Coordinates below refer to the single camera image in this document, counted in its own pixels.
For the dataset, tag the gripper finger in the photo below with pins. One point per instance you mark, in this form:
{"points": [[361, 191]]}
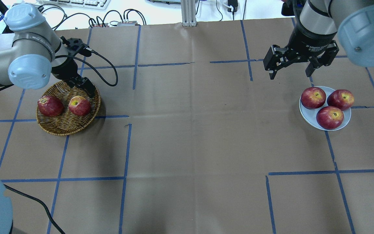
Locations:
{"points": [[324, 60], [86, 85], [275, 60]]}

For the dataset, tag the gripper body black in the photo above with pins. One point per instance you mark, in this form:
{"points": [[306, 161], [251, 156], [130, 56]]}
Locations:
{"points": [[67, 68], [310, 41]]}

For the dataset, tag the red yellow apple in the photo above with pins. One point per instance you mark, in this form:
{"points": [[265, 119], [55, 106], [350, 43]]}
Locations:
{"points": [[79, 106]]}

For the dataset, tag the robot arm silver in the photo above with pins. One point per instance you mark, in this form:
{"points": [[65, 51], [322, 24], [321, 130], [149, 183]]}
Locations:
{"points": [[321, 27], [37, 53]]}

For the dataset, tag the dark red basket apple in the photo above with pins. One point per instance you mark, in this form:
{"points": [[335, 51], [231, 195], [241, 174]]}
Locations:
{"points": [[50, 106]]}

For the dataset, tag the red apple plate far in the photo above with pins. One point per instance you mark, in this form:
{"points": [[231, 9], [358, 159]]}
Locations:
{"points": [[313, 98]]}

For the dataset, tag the red apple plate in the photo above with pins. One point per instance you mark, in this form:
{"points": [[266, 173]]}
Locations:
{"points": [[313, 98], [341, 98], [330, 117]]}

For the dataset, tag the wicker basket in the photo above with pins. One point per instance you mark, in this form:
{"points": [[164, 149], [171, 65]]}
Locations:
{"points": [[67, 123]]}

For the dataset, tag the red apple plate left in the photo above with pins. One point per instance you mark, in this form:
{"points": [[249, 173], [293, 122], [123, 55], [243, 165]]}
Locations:
{"points": [[341, 98]]}

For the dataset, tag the red apple plate near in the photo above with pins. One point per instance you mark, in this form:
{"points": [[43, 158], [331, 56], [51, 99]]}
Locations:
{"points": [[330, 117]]}

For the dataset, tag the white keyboard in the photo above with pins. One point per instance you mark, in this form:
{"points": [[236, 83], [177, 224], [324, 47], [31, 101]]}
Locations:
{"points": [[88, 4]]}

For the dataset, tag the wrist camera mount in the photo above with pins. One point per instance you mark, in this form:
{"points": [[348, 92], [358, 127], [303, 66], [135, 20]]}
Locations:
{"points": [[76, 46]]}

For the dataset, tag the aluminium frame post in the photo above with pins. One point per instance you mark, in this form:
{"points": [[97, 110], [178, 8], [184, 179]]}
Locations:
{"points": [[188, 13]]}

